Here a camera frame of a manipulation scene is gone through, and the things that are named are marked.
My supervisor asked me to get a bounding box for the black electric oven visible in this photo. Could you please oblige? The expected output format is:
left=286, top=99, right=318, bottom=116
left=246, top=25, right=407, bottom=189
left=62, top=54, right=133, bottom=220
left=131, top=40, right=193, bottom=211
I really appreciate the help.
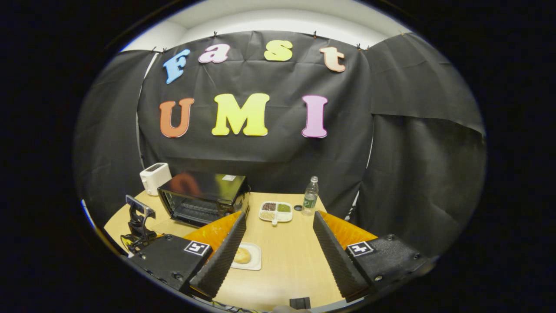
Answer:
left=157, top=170, right=251, bottom=228

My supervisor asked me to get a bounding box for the white divided grain tray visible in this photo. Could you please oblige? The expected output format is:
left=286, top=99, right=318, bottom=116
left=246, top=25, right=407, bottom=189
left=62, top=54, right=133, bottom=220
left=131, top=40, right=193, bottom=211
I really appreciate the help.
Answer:
left=259, top=201, right=294, bottom=226

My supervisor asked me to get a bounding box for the row of cloth clips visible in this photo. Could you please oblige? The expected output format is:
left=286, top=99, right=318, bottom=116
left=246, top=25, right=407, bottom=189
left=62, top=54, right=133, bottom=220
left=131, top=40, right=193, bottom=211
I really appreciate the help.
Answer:
left=152, top=30, right=370, bottom=53

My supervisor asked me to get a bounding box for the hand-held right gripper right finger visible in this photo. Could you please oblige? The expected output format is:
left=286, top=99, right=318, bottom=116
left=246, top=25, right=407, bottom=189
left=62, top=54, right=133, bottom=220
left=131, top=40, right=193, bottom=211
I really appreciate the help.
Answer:
left=313, top=210, right=435, bottom=303

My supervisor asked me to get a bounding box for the white toaster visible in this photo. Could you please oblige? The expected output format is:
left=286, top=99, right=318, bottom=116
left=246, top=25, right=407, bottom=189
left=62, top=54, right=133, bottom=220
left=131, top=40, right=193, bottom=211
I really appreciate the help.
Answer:
left=139, top=163, right=172, bottom=196

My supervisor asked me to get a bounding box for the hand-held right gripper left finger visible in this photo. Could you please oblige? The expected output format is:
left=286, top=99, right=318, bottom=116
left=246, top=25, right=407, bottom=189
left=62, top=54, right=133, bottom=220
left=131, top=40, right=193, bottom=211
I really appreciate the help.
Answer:
left=128, top=211, right=247, bottom=301

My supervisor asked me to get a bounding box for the black backdrop cloth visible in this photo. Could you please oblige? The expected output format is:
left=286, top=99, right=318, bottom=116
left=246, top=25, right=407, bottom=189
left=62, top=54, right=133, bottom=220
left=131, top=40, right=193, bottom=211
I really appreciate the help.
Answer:
left=74, top=30, right=486, bottom=257

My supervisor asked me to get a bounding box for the clear plastic water bottle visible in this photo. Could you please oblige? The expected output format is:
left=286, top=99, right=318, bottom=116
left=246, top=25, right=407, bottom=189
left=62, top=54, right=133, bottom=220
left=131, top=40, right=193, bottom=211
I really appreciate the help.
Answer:
left=302, top=176, right=319, bottom=216

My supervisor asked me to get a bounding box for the white rectangular plate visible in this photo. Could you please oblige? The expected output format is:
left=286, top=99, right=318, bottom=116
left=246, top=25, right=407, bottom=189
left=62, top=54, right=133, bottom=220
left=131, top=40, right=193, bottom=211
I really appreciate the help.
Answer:
left=230, top=242, right=262, bottom=271

